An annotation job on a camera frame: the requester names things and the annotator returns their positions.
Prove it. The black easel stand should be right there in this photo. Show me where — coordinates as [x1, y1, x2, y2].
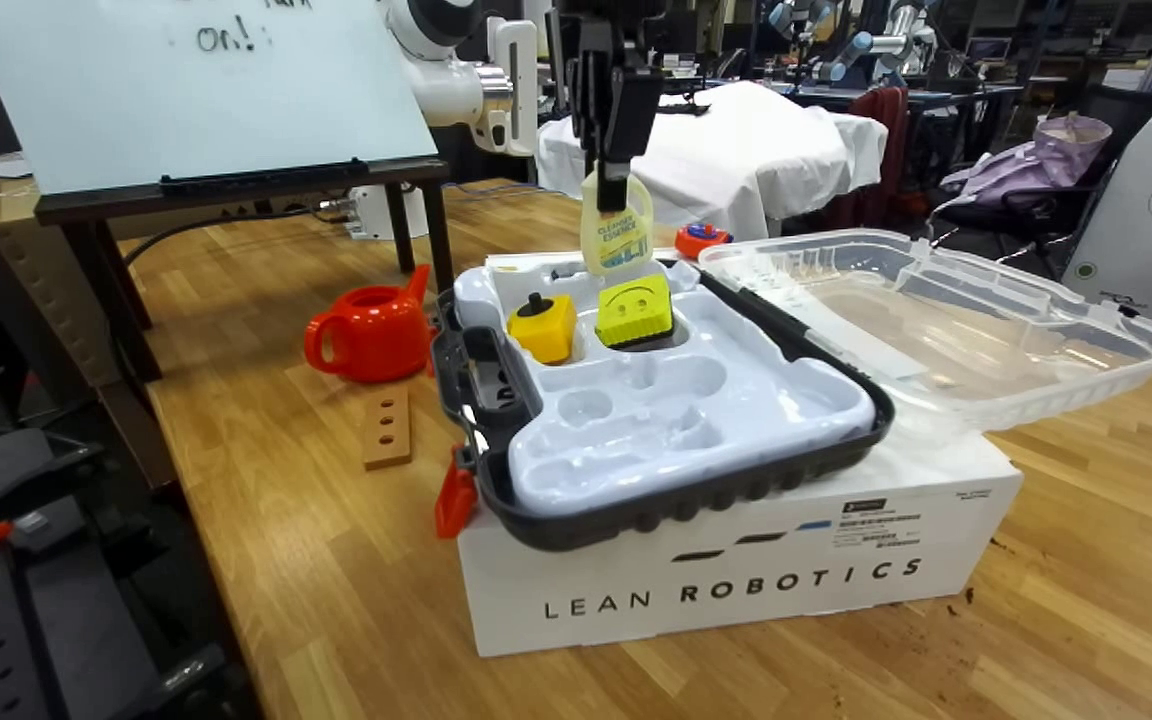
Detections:
[32, 157, 461, 390]

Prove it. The red watering can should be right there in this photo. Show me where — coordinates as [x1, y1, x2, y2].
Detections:
[300, 260, 436, 390]

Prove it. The red fabric chair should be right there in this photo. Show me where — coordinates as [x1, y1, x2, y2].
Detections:
[849, 85, 920, 233]

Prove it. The white machine with blue logo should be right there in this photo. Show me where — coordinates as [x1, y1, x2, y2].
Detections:
[1061, 62, 1152, 331]

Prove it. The black chair under purple cloth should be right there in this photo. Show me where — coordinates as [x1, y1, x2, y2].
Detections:
[930, 80, 1152, 287]

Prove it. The glass whiteboard with writing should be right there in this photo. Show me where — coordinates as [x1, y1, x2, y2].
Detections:
[0, 0, 444, 198]

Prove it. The clear plastic case lid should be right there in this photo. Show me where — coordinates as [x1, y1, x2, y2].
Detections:
[699, 228, 1152, 436]

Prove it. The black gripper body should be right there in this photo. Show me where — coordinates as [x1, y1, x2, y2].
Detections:
[556, 0, 673, 88]

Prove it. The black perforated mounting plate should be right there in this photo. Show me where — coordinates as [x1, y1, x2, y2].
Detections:
[0, 422, 261, 720]

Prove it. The red and blue cap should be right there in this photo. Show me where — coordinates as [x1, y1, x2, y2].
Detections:
[673, 218, 735, 265]

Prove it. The wooden block with holes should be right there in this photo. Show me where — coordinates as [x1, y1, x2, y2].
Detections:
[355, 384, 418, 471]

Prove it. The white curved machine housing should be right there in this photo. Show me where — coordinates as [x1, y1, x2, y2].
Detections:
[381, 0, 547, 160]

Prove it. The white Lean Robotics cardboard box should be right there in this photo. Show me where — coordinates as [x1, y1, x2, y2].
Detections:
[452, 422, 1030, 659]

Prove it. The white cloth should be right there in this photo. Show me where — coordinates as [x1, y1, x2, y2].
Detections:
[531, 74, 891, 238]

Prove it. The purple cloth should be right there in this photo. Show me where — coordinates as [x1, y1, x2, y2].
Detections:
[936, 110, 1116, 212]

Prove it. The yellow cup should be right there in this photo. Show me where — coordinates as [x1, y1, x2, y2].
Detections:
[510, 287, 583, 369]

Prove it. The yellow smiley cube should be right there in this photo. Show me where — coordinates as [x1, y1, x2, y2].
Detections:
[591, 270, 681, 351]

